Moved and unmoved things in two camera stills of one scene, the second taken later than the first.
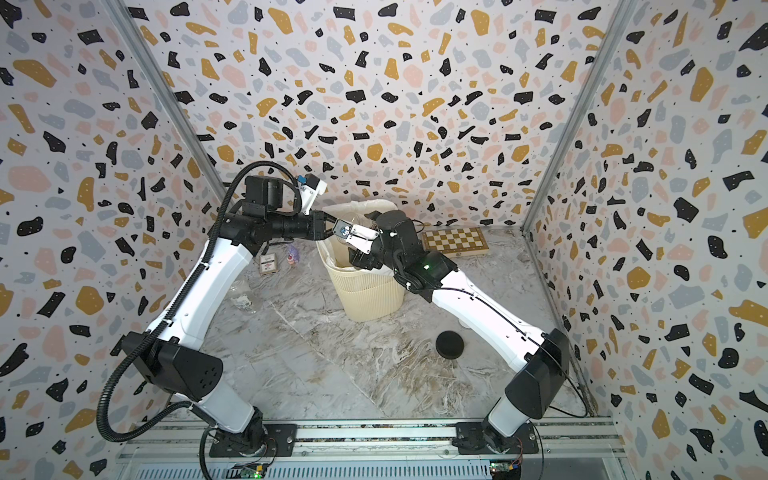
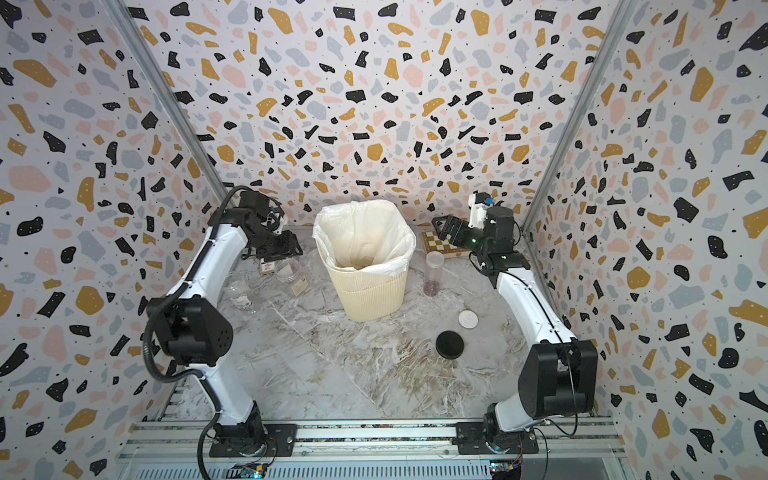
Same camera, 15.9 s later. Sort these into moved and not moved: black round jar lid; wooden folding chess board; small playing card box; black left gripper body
Moved: black left gripper body
Not moved: small playing card box; black round jar lid; wooden folding chess board
